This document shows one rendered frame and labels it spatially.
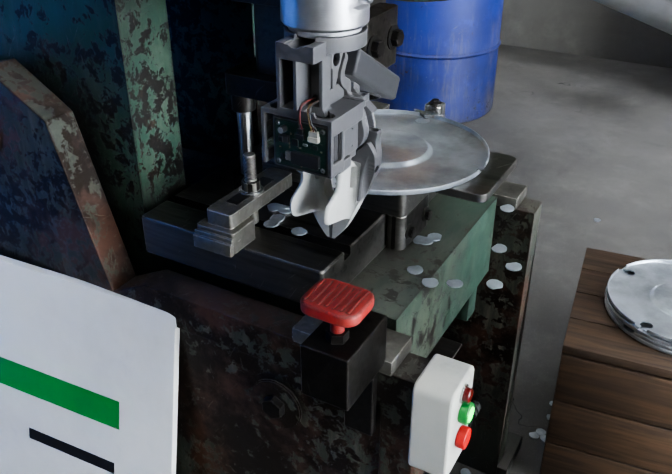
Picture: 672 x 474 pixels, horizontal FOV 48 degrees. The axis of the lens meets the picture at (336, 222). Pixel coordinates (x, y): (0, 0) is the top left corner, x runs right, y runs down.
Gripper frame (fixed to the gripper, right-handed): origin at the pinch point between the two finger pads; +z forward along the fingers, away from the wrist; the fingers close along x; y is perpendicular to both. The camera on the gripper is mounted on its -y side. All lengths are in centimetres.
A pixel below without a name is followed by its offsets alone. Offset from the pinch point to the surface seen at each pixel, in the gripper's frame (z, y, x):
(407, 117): 6.8, -45.8, -12.7
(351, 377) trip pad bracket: 17.2, 2.1, 3.2
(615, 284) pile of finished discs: 47, -79, 20
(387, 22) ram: -10.9, -34.3, -11.5
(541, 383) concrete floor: 85, -88, 8
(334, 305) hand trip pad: 8.9, 1.6, 0.8
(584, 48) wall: 80, -363, -48
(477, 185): 6.9, -28.6, 5.2
